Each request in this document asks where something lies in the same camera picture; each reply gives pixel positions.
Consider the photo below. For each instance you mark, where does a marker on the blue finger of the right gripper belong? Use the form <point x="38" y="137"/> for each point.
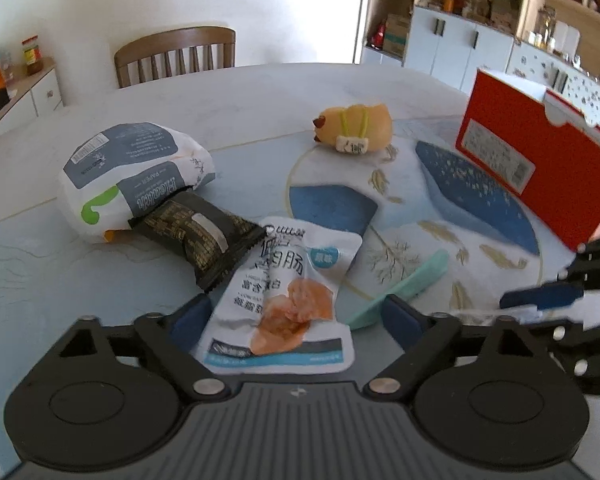
<point x="548" y="296"/>

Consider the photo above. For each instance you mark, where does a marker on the white wooden wall cupboard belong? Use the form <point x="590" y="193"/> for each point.
<point x="555" y="43"/>

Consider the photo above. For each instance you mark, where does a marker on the black snack packet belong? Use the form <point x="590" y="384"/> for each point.
<point x="211" y="239"/>

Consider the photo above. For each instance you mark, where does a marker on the red white cardboard box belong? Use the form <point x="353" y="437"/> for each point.
<point x="540" y="147"/>

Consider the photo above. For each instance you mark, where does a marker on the white side cabinet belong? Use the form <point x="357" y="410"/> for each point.
<point x="32" y="97"/>

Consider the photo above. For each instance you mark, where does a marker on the brown wooden chair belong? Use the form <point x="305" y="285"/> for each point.
<point x="175" y="52"/>

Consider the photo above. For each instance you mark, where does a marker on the white grey tissue pack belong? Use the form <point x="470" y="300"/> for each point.
<point x="123" y="172"/>

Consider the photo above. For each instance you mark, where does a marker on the white chicken sausage snack pouch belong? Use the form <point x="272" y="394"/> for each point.
<point x="277" y="314"/>

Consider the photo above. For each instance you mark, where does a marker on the yellow plush toy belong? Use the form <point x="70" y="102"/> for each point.
<point x="357" y="130"/>

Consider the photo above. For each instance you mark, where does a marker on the mint green plastic clip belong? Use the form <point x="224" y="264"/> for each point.
<point x="426" y="275"/>

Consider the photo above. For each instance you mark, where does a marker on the red lidded jar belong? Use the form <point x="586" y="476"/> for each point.
<point x="33" y="58"/>

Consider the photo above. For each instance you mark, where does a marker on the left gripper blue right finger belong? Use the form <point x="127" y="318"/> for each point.
<point x="404" y="324"/>

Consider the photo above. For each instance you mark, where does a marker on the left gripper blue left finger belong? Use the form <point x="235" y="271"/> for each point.
<point x="186" y="325"/>

